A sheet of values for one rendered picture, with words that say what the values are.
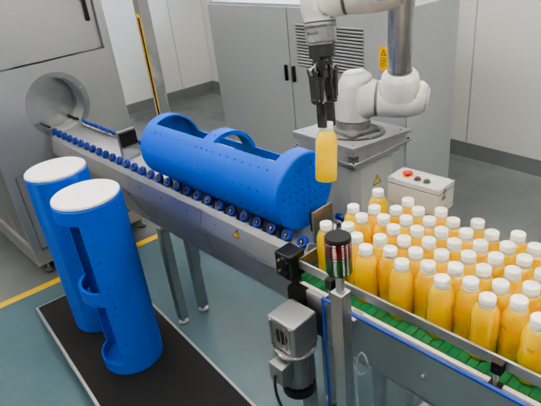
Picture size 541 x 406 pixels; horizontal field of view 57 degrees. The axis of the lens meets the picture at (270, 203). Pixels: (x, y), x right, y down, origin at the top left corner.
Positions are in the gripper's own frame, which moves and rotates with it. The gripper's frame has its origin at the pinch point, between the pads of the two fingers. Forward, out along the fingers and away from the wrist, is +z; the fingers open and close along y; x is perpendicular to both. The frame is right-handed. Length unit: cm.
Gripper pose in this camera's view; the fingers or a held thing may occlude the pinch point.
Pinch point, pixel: (326, 114)
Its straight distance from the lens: 152.3
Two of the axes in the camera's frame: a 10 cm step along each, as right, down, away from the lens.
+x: 7.7, 1.1, -6.3
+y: -6.3, 2.8, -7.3
